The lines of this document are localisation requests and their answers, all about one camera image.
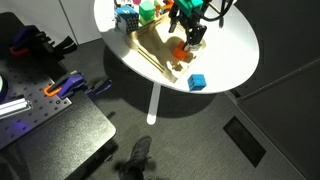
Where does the white table base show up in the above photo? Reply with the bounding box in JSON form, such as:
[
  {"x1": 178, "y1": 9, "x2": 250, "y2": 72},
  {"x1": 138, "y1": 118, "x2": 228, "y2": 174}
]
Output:
[{"x1": 146, "y1": 82, "x2": 162, "y2": 126}]

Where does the black cart top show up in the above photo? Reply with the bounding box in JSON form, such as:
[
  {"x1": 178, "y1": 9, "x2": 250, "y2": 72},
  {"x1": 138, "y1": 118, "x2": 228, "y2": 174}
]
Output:
[{"x1": 0, "y1": 93, "x2": 118, "y2": 180}]

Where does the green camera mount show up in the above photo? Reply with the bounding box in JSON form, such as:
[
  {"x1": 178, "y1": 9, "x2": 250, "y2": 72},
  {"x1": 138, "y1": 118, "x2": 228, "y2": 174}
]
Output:
[{"x1": 174, "y1": 0, "x2": 205, "y2": 17}]

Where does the blue topped patterned cube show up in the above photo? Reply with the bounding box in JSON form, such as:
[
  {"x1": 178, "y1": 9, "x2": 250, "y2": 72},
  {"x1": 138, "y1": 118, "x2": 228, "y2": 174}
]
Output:
[{"x1": 114, "y1": 5, "x2": 140, "y2": 35}]

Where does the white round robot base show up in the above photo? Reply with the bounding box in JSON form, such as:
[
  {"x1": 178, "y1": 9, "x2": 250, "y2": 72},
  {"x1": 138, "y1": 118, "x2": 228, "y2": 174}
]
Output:
[{"x1": 0, "y1": 74, "x2": 8, "y2": 104}]

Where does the blue block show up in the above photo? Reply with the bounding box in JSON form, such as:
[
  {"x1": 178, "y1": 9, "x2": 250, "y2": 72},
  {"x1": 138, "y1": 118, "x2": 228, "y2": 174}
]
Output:
[{"x1": 186, "y1": 73, "x2": 208, "y2": 92}]

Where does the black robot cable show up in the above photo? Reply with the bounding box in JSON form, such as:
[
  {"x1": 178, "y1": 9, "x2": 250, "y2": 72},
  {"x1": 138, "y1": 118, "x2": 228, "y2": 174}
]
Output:
[{"x1": 199, "y1": 0, "x2": 235, "y2": 29}]

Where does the wooden tray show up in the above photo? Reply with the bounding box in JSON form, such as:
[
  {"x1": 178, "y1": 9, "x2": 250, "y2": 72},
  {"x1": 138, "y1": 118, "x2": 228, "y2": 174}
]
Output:
[{"x1": 124, "y1": 14, "x2": 208, "y2": 84}]

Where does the aluminium extrusion rail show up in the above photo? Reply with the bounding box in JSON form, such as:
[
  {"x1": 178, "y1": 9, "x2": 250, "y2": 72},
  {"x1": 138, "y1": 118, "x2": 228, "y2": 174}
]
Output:
[{"x1": 0, "y1": 97, "x2": 33, "y2": 118}]

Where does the orange block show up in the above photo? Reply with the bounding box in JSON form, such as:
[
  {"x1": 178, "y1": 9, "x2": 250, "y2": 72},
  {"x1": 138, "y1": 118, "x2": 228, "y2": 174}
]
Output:
[{"x1": 172, "y1": 41, "x2": 192, "y2": 62}]

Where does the purple orange spring clamp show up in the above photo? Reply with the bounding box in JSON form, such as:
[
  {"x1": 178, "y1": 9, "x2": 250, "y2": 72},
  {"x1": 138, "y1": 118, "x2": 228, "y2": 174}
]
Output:
[
  {"x1": 9, "y1": 25, "x2": 78, "y2": 61},
  {"x1": 44, "y1": 69, "x2": 113, "y2": 101}
]

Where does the black white patterned cube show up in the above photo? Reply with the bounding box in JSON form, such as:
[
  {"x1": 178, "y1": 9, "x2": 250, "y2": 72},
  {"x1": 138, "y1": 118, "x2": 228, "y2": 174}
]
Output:
[{"x1": 113, "y1": 0, "x2": 133, "y2": 9}]

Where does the green block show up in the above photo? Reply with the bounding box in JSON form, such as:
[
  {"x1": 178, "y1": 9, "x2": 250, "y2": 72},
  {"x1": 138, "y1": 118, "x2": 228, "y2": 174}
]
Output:
[{"x1": 138, "y1": 0, "x2": 157, "y2": 26}]

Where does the black perforated breadboard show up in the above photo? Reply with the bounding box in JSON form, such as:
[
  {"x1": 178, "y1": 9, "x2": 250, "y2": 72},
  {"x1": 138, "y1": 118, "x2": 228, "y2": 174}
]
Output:
[{"x1": 0, "y1": 39, "x2": 73, "y2": 151}]

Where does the black floor vent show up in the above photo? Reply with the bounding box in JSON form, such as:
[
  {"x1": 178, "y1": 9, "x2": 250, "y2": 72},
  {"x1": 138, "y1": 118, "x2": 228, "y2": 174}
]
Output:
[{"x1": 222, "y1": 116, "x2": 267, "y2": 168}]

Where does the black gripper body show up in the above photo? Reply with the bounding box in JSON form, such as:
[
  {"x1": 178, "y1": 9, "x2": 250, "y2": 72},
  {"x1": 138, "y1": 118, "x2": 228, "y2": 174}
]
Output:
[{"x1": 178, "y1": 9, "x2": 205, "y2": 30}]

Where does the dark shoe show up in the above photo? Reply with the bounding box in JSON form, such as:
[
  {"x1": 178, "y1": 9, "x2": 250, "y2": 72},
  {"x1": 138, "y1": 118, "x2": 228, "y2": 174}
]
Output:
[{"x1": 119, "y1": 135, "x2": 154, "y2": 180}]

